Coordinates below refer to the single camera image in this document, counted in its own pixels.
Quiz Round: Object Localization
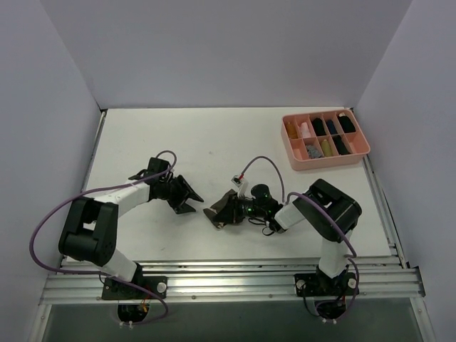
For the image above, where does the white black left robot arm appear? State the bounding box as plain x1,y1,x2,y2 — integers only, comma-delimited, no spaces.
58,172,204,299

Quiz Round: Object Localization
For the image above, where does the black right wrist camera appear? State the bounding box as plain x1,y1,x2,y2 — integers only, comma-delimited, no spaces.
251,184,281,215

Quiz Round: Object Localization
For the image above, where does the pink white rolled garment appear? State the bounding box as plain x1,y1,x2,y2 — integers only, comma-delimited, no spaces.
300,122,311,138

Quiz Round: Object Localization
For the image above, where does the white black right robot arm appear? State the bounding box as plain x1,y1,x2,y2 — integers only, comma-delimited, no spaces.
211,179,362,294

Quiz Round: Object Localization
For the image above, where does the aluminium frame rail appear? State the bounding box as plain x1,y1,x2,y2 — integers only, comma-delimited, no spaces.
41,256,425,305

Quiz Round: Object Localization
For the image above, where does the yellow rolled garment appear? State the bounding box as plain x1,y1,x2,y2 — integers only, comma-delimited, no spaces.
320,139,333,157

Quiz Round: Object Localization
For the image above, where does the black rolled garment lower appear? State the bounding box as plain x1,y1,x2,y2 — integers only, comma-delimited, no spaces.
332,135,351,155

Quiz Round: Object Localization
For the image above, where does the grey patterned rolled garment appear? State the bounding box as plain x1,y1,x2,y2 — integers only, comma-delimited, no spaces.
306,145,323,159

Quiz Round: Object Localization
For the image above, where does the brown underwear cream waistband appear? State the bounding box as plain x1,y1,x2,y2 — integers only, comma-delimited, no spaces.
203,190,237,229

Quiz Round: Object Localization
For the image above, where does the pink divided storage box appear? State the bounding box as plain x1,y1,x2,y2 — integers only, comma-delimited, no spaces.
281,108,371,171

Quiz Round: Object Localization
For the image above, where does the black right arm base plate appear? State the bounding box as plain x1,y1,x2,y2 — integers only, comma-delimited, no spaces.
294,271,359,297

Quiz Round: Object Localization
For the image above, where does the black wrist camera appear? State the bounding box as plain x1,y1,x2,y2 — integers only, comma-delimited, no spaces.
146,157,170,177
251,184,281,215

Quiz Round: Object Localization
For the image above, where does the black white rolled garment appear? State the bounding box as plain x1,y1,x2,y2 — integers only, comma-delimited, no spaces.
338,113,356,133

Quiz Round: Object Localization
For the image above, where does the dark blue rolled garment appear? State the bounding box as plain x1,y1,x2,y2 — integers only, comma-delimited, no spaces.
326,120,338,135

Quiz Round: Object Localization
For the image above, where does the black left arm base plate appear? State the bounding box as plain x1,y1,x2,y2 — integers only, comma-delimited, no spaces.
101,276,168,301

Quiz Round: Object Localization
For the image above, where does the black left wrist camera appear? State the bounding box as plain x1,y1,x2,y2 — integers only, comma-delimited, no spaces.
146,157,170,177

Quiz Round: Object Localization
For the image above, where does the orange rolled garment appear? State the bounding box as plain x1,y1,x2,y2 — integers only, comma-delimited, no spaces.
285,122,299,139

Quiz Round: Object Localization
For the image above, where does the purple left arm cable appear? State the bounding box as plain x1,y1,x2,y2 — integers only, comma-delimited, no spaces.
28,150,179,325

